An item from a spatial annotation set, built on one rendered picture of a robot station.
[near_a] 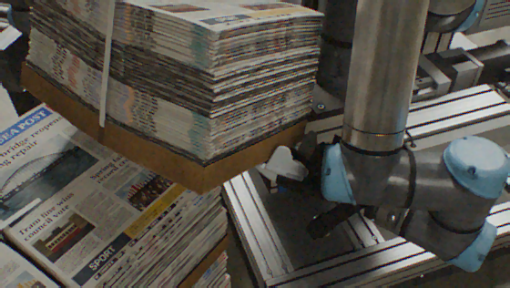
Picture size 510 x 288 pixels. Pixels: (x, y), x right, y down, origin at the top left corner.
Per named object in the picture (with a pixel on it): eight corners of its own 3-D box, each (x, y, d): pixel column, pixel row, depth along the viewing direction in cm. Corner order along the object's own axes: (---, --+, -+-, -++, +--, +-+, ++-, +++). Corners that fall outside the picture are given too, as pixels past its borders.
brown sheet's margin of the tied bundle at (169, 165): (303, 141, 87) (308, 118, 86) (201, 196, 65) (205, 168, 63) (232, 114, 95) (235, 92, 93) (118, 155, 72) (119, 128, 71)
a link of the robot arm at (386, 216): (408, 224, 77) (391, 246, 70) (381, 210, 78) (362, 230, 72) (426, 183, 73) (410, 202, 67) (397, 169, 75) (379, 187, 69)
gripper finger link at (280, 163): (255, 134, 77) (312, 149, 76) (247, 166, 79) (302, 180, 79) (252, 141, 74) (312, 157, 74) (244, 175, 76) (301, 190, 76)
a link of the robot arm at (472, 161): (423, 171, 56) (402, 229, 64) (525, 180, 56) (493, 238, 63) (414, 127, 62) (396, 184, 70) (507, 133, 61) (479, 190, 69)
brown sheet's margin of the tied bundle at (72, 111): (201, 97, 98) (207, 78, 96) (81, 132, 76) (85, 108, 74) (146, 62, 104) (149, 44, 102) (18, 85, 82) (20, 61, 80)
